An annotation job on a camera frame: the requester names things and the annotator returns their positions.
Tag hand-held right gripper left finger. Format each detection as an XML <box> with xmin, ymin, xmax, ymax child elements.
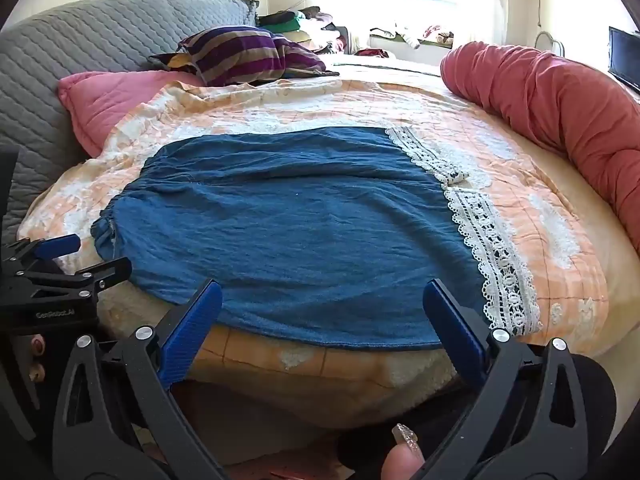
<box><xmin>52</xmin><ymin>279</ymin><xmax>228</xmax><ymax>480</ymax></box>

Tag purple striped cushion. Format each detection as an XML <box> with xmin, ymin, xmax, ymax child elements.
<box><xmin>150</xmin><ymin>26</ymin><xmax>341</xmax><ymax>87</ymax></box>

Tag person's right hand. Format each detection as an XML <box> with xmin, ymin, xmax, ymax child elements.
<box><xmin>380</xmin><ymin>422</ymin><xmax>429</xmax><ymax>480</ymax></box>

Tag pink pillow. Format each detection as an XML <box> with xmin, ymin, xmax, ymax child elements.
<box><xmin>57</xmin><ymin>70</ymin><xmax>206</xmax><ymax>158</ymax></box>

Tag peach floral blanket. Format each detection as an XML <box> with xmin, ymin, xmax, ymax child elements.
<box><xmin>15</xmin><ymin>67</ymin><xmax>611</xmax><ymax>426</ymax></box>

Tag person's left hand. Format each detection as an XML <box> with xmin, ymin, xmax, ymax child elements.
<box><xmin>27</xmin><ymin>335</ymin><xmax>49</xmax><ymax>384</ymax></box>

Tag metal chair frame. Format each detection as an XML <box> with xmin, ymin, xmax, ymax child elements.
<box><xmin>532</xmin><ymin>30</ymin><xmax>568</xmax><ymax>56</ymax></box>

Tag red rolled quilt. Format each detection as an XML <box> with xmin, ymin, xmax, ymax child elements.
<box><xmin>440</xmin><ymin>40</ymin><xmax>640</xmax><ymax>256</ymax></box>

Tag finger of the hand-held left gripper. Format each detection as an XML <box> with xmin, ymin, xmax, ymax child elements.
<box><xmin>2</xmin><ymin>234</ymin><xmax>81</xmax><ymax>264</ymax></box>
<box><xmin>15</xmin><ymin>256</ymin><xmax>132</xmax><ymax>293</ymax></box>

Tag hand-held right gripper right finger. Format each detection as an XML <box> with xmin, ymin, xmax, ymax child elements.
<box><xmin>412</xmin><ymin>279</ymin><xmax>591</xmax><ymax>480</ymax></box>

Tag blue pants with lace trim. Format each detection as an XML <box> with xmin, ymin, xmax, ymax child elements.
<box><xmin>90</xmin><ymin>126</ymin><xmax>543</xmax><ymax>350</ymax></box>

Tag black monitor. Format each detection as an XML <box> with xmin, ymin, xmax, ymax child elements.
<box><xmin>607</xmin><ymin>26</ymin><xmax>640</xmax><ymax>93</ymax></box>

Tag pile of clothes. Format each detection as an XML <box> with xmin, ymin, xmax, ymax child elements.
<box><xmin>257</xmin><ymin>6</ymin><xmax>361</xmax><ymax>56</ymax></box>

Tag grey pillow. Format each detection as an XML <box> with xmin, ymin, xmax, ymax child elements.
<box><xmin>0</xmin><ymin>0</ymin><xmax>258</xmax><ymax>241</ymax></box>

